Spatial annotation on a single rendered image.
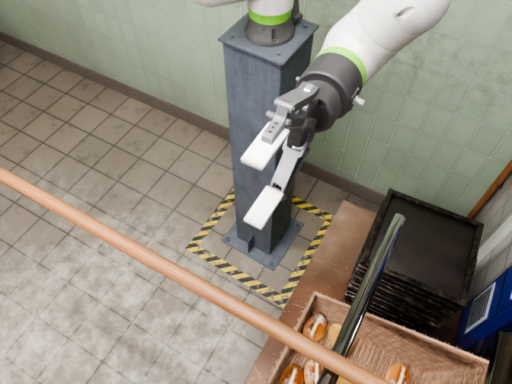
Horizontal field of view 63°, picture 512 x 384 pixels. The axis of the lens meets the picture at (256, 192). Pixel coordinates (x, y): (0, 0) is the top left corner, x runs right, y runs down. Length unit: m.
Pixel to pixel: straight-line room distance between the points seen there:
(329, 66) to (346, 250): 0.99
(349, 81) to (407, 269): 0.70
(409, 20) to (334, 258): 1.02
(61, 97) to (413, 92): 2.27
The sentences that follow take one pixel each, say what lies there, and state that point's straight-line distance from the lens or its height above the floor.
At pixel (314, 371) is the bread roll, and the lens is 1.32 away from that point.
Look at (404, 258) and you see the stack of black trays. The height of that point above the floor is 0.87.
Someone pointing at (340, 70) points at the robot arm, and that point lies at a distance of 0.66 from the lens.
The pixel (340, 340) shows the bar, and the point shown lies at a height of 1.17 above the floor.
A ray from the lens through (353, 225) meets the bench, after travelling 1.61.
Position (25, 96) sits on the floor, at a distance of 3.28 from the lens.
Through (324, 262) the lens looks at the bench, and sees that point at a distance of 1.51.
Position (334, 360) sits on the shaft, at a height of 1.21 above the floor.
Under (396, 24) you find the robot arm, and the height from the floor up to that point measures 1.58.
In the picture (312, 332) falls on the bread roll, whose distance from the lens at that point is 1.35.
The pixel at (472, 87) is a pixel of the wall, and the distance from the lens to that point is 1.78.
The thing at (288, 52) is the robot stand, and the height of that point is 1.20.
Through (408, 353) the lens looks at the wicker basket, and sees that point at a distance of 1.38.
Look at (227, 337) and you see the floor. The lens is 2.01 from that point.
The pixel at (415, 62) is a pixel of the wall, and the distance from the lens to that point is 1.77.
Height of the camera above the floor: 1.93
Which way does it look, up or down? 55 degrees down
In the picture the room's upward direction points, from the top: straight up
